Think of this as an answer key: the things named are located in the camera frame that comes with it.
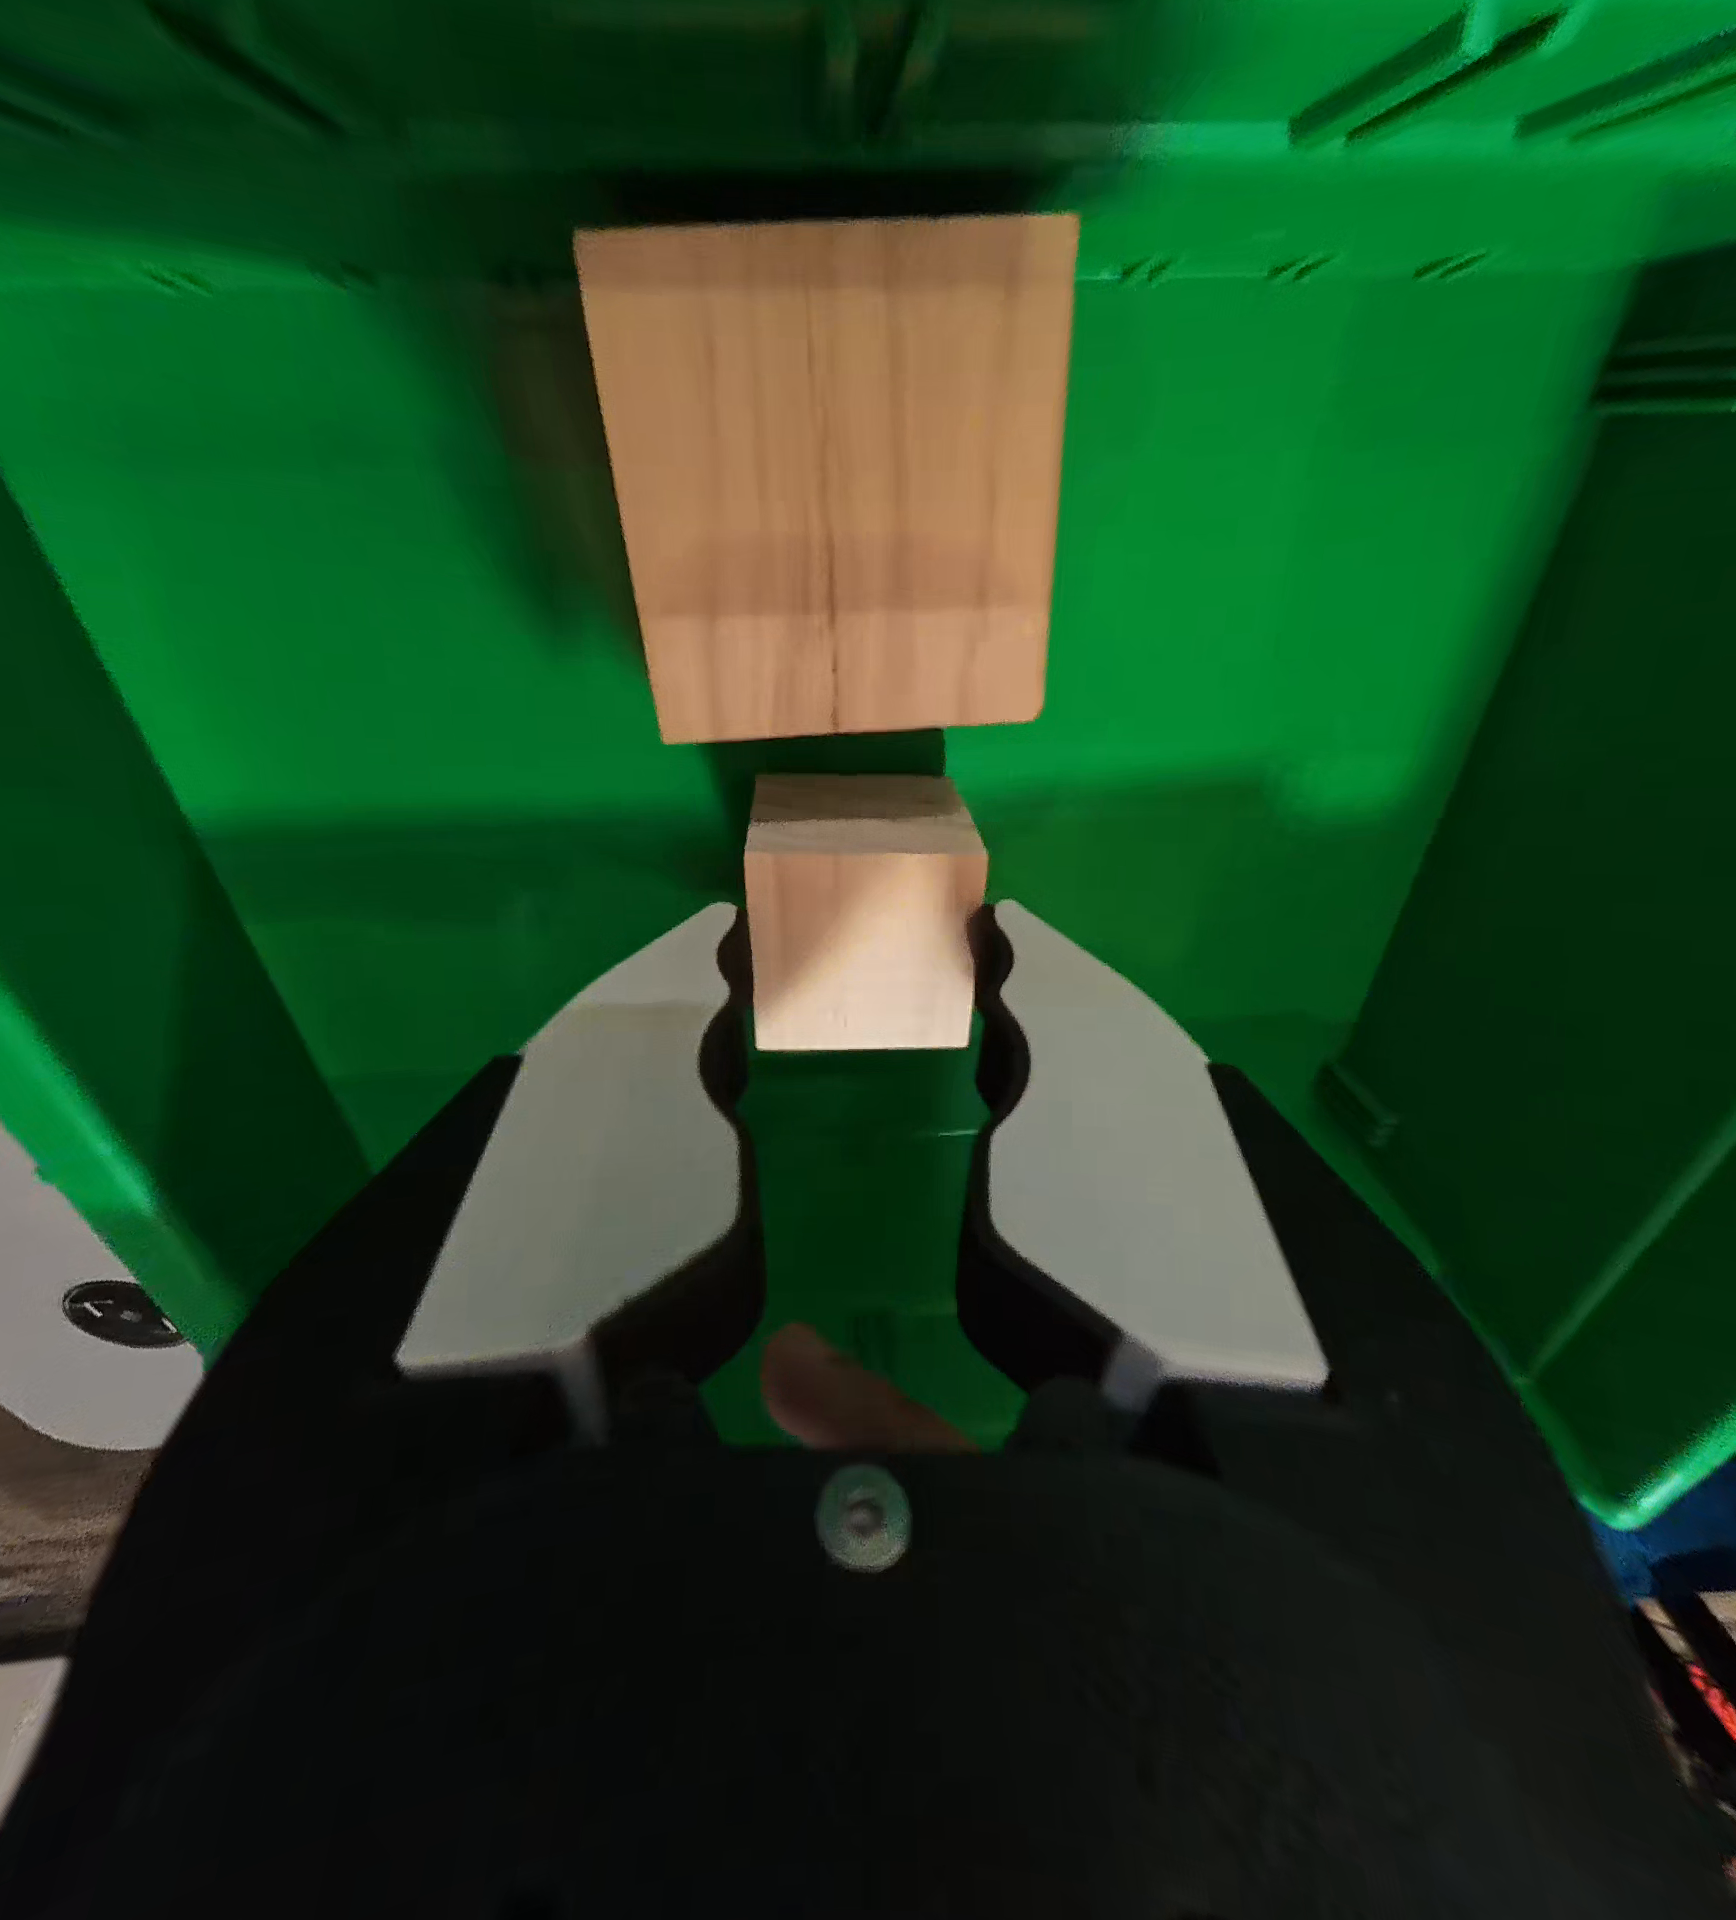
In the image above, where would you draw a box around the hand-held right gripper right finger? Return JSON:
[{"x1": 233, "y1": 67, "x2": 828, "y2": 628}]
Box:
[{"x1": 957, "y1": 898, "x2": 1335, "y2": 1424}]

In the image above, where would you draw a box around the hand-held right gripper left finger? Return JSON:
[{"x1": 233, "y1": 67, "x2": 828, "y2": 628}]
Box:
[{"x1": 392, "y1": 899, "x2": 769, "y2": 1450}]

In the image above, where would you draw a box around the green plastic bin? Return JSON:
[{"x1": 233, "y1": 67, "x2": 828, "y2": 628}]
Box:
[{"x1": 0, "y1": 0, "x2": 1736, "y2": 1532}]

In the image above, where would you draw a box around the small wooden cube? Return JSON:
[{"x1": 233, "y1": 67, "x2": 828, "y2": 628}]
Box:
[{"x1": 744, "y1": 773, "x2": 989, "y2": 1052}]

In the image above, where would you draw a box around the large wooden cube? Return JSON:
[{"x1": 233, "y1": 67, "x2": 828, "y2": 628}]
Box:
[{"x1": 572, "y1": 214, "x2": 1082, "y2": 747}]

